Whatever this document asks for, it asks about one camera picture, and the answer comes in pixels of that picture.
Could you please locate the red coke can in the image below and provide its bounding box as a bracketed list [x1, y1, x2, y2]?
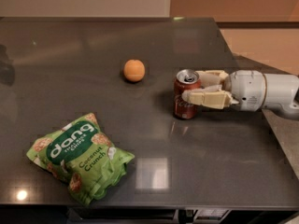
[174, 69, 201, 119]

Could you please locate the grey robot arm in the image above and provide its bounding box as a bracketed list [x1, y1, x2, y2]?
[182, 70, 299, 118]

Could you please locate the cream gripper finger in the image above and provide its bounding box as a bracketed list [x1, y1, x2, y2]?
[181, 85, 239, 109]
[197, 70, 228, 88]

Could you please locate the orange fruit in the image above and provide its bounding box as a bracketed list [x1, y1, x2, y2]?
[123, 60, 145, 82]

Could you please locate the green coconut chips bag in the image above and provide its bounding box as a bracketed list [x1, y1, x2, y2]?
[26, 113, 134, 205]

